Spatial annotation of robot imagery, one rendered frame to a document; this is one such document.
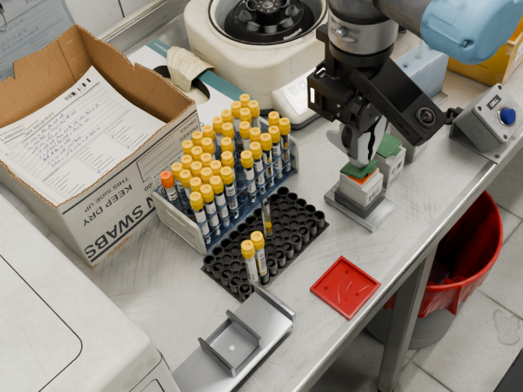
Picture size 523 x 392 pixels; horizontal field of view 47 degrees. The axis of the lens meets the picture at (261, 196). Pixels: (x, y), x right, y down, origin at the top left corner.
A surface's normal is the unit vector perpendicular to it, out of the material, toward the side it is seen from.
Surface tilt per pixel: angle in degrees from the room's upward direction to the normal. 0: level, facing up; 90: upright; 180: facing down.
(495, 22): 90
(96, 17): 90
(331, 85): 0
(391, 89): 28
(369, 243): 0
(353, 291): 0
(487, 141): 90
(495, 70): 90
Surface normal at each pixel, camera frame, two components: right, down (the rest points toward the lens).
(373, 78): 0.24, -0.26
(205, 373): -0.07, -0.59
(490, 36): 0.60, 0.61
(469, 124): -0.68, 0.62
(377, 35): 0.27, 0.76
